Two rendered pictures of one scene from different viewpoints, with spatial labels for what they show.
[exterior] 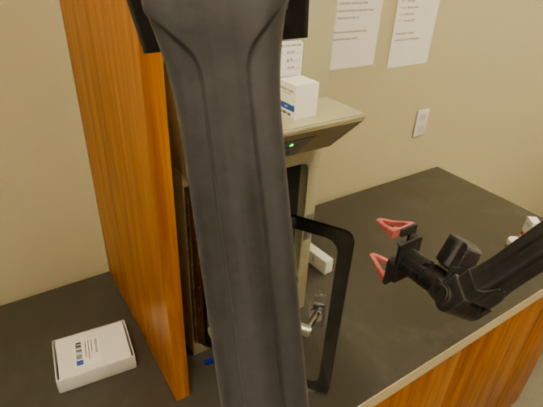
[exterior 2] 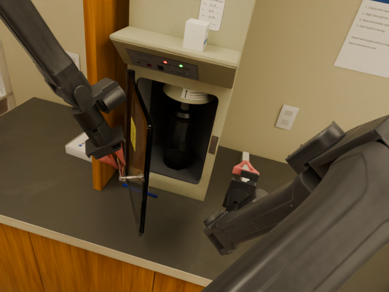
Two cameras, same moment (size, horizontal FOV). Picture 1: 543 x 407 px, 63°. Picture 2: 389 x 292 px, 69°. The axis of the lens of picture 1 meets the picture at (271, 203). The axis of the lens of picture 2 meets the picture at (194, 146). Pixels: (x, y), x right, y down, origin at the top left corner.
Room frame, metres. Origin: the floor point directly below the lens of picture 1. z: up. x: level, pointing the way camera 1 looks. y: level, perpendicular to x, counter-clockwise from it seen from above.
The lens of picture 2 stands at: (0.25, -0.55, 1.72)
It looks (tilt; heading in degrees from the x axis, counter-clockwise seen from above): 35 degrees down; 41
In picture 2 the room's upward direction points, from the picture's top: 11 degrees clockwise
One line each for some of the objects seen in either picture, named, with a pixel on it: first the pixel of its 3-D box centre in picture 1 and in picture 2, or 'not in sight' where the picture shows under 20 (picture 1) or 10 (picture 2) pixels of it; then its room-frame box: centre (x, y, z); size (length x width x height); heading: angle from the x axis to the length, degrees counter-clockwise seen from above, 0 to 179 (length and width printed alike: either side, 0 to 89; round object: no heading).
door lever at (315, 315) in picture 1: (292, 317); (127, 168); (0.58, -0.05, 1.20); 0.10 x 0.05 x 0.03; 66
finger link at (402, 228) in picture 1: (392, 234); (243, 174); (0.80, -0.27, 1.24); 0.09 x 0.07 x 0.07; 35
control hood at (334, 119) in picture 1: (275, 144); (176, 62); (0.74, 0.00, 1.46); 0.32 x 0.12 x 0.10; 125
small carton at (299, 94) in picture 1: (297, 97); (196, 35); (0.77, -0.04, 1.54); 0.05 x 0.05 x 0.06; 36
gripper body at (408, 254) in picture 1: (414, 265); (238, 201); (0.74, -0.31, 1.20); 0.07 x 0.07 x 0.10; 35
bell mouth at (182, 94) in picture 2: not in sight; (190, 84); (0.88, 0.07, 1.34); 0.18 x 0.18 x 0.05
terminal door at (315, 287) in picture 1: (263, 298); (134, 154); (0.63, 0.01, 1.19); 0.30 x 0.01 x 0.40; 66
